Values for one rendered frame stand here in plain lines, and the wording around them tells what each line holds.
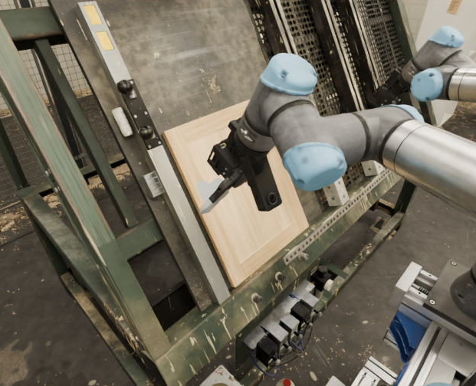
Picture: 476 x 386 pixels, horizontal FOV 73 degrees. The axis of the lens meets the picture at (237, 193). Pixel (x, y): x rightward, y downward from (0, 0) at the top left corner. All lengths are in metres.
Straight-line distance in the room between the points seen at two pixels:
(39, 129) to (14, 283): 1.94
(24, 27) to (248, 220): 0.86
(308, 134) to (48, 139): 0.65
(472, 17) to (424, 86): 3.75
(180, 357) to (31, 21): 1.00
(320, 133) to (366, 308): 1.95
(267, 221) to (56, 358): 1.50
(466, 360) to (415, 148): 0.77
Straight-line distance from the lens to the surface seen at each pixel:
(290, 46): 1.45
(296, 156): 0.43
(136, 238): 1.02
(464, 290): 1.09
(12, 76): 0.94
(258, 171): 0.59
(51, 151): 0.90
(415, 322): 1.19
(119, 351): 1.93
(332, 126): 0.46
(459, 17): 4.70
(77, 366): 2.18
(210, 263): 1.05
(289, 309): 1.29
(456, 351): 1.13
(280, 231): 1.27
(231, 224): 1.12
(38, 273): 2.73
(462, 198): 0.42
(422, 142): 0.46
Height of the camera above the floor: 1.80
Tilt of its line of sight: 36 degrees down
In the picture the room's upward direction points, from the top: straight up
